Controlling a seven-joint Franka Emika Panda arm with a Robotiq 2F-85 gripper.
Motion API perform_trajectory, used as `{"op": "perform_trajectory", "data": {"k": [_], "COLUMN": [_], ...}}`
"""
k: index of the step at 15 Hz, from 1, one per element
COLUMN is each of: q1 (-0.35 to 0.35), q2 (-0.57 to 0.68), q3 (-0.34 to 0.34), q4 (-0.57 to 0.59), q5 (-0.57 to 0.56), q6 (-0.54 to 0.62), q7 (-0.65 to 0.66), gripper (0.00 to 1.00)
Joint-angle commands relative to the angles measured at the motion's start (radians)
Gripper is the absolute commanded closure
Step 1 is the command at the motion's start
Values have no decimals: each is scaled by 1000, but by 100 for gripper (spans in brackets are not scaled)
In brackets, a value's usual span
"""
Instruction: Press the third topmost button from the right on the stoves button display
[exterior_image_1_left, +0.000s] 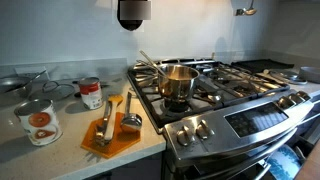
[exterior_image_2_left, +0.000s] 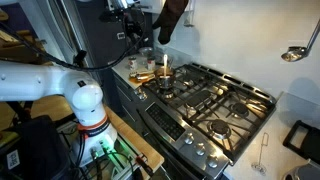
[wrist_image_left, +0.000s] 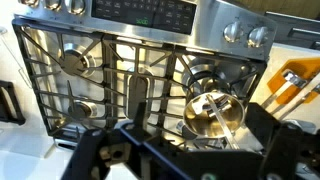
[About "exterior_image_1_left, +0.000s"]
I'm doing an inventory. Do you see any black stove button display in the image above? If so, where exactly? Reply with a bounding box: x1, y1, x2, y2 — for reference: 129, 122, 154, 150
224, 101, 289, 138

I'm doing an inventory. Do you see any stainless steel saucepan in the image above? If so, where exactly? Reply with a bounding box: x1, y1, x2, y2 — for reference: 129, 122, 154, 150
156, 64, 200, 103

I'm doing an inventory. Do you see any long metal utensil in saucepan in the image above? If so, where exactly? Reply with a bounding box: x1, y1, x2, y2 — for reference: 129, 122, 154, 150
138, 49, 168, 78

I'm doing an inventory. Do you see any silver stove knob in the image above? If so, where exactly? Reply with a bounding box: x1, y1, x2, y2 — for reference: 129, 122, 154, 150
175, 125, 197, 147
288, 93, 306, 105
295, 90, 312, 102
195, 119, 215, 140
277, 95, 296, 110

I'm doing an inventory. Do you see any orange hexagonal trivet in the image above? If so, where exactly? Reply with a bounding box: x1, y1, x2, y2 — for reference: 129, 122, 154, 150
80, 111, 142, 160

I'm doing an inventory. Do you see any small red and white can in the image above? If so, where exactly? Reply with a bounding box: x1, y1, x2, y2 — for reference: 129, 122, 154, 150
78, 76, 104, 111

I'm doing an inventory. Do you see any stainless steel gas range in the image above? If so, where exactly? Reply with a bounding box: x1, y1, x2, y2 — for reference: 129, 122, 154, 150
126, 57, 320, 180

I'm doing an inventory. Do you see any black griddle plate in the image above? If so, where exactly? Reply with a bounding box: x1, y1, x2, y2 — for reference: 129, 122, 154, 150
231, 58, 295, 74

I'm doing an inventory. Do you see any glass pot lid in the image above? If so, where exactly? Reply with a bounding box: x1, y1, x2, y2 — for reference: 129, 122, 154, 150
29, 80, 76, 102

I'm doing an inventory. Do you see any hanging metal ladle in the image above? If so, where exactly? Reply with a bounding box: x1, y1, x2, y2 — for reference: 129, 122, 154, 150
234, 0, 258, 17

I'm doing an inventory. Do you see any large can with orange label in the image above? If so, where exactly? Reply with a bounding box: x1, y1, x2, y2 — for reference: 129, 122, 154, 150
13, 98, 64, 147

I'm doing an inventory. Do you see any blue and white towel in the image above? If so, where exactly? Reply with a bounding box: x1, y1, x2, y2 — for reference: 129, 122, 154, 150
266, 144, 303, 180

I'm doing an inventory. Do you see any grey bowl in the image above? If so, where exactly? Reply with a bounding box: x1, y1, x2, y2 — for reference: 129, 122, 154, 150
298, 65, 320, 84

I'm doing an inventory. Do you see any black round wall device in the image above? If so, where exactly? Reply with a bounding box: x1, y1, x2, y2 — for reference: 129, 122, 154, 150
116, 0, 152, 32

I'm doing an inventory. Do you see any steel oven door handle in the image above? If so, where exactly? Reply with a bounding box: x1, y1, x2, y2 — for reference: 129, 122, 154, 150
196, 128, 298, 180

